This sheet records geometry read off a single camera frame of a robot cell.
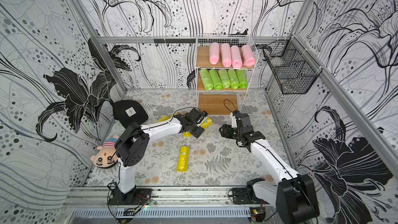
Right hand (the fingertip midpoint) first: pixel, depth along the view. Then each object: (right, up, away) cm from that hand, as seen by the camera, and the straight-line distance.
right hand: (226, 128), depth 85 cm
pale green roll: (0, +28, 0) cm, 28 cm away
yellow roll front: (-23, -16, -4) cm, 29 cm away
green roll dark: (-5, +27, 0) cm, 27 cm away
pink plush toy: (-63, -13, -7) cm, 64 cm away
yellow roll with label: (-11, +1, +10) cm, 15 cm away
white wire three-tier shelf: (+3, +15, +28) cm, 32 cm away
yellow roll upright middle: (-23, -5, +8) cm, 25 cm away
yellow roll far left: (-39, +4, +16) cm, 42 cm away
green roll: (-11, +27, 0) cm, 29 cm away
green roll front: (+4, +28, 0) cm, 28 cm away
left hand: (-16, -3, +9) cm, 19 cm away
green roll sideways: (+9, +28, -1) cm, 29 cm away
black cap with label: (-63, +8, +12) cm, 65 cm away
